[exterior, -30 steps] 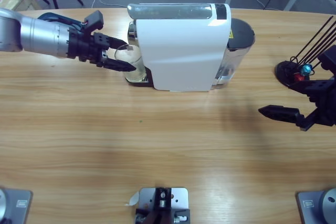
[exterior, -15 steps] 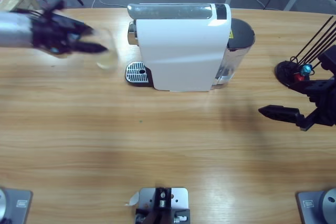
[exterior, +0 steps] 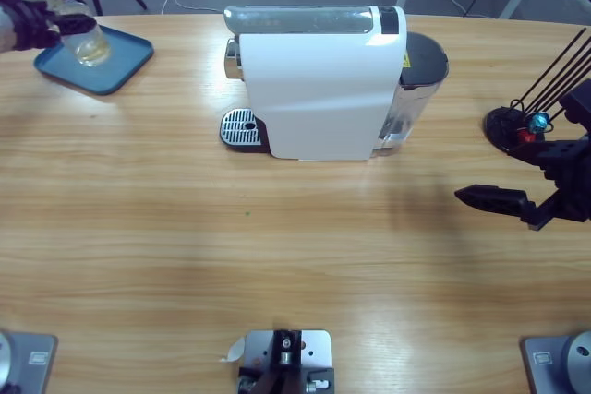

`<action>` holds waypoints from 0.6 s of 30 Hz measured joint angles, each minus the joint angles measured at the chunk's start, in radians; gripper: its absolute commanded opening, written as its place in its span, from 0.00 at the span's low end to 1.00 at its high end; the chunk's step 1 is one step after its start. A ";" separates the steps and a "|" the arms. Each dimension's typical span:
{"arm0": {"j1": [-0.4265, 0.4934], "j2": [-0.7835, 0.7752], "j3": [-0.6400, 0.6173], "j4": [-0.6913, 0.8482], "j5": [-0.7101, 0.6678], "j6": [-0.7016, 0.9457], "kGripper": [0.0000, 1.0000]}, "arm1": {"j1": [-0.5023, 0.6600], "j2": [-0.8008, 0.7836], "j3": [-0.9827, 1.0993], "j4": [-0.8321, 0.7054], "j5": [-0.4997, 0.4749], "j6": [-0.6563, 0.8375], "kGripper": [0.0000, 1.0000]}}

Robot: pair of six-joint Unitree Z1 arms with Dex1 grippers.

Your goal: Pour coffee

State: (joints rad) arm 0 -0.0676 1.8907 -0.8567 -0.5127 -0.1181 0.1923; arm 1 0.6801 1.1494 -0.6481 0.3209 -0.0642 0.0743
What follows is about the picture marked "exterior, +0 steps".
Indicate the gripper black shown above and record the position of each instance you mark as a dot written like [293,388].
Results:
[572,186]
[27,25]

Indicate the clear glass cup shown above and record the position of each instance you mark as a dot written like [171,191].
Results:
[88,43]

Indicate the silver coffee machine lever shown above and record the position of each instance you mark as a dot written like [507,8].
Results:
[300,20]

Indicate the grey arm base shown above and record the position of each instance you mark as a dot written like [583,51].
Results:
[545,357]
[37,357]

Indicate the red coffee capsule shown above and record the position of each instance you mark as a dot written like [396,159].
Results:
[524,136]

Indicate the blue coffee capsule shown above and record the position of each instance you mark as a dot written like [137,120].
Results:
[538,122]

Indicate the white coffee machine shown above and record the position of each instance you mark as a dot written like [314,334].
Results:
[318,89]

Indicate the blue square tray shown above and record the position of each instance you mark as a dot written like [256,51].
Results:
[115,62]

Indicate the black capsule holder with rods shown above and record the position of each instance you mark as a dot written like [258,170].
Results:
[498,124]

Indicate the yellow warning sticker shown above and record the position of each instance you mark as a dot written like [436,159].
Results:
[406,61]

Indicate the metal drip tray grate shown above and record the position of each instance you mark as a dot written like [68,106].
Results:
[235,128]

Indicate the white paper tag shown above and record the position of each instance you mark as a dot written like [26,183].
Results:
[236,350]

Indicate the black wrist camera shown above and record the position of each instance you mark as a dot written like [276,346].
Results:
[579,103]

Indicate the grey camera mount plate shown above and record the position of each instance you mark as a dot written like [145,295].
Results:
[314,348]

